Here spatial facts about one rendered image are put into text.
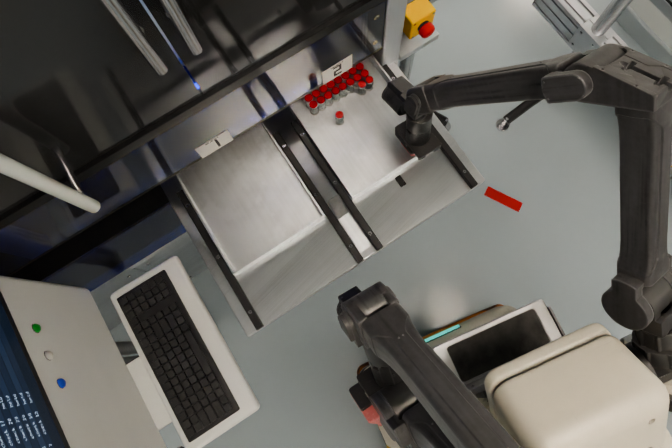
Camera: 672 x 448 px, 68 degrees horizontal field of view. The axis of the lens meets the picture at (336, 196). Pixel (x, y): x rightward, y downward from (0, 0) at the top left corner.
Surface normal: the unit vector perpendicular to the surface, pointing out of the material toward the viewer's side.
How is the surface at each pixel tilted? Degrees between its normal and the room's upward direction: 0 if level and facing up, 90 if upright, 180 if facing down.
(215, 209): 0
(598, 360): 42
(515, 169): 0
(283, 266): 0
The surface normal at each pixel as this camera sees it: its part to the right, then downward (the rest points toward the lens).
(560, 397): -0.29, -0.79
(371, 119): -0.04, -0.25
